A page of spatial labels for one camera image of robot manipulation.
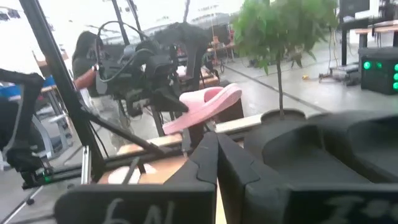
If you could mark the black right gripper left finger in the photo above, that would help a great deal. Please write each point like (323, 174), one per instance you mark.
(186, 199)

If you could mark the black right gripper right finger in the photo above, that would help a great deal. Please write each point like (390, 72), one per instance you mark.
(245, 199)

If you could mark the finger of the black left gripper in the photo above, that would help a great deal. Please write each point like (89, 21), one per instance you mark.
(186, 141)
(171, 101)

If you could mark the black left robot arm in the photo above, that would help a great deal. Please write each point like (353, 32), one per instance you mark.
(192, 40)

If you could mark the person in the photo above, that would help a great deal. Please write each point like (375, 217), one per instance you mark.
(82, 67)

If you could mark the black stand with green light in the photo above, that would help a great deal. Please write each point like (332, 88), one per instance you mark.
(28, 93)

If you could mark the green plant in black pot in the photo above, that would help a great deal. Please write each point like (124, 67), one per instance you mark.
(280, 28)

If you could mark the black computer green lights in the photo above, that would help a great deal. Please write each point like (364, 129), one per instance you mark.
(379, 77)

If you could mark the desk with metal legs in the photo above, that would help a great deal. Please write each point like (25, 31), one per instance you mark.
(363, 31)

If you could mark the black metal rig frame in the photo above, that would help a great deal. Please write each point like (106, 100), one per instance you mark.
(56, 62)

